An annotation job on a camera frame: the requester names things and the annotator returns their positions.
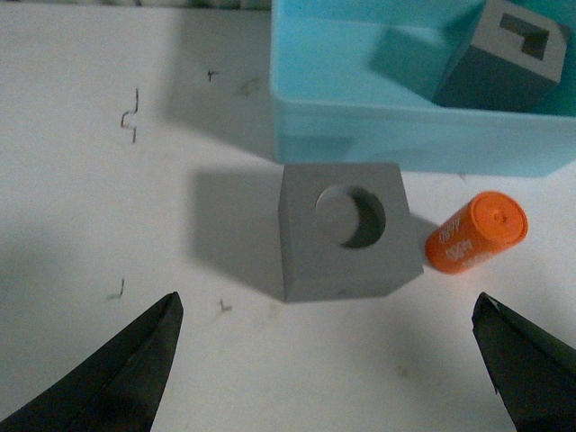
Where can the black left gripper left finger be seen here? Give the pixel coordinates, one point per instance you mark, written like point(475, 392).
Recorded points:
point(117, 388)

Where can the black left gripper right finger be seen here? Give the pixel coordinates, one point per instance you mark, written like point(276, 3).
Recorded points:
point(531, 370)

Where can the gray cube with round hole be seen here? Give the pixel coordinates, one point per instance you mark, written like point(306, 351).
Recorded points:
point(346, 232)

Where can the gray cube with rectangular slot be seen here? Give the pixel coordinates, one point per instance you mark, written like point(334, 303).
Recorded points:
point(510, 59)

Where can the blue plastic box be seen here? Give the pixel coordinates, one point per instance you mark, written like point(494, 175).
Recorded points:
point(353, 81)

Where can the orange cylinder part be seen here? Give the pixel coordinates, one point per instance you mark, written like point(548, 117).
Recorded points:
point(489, 224)

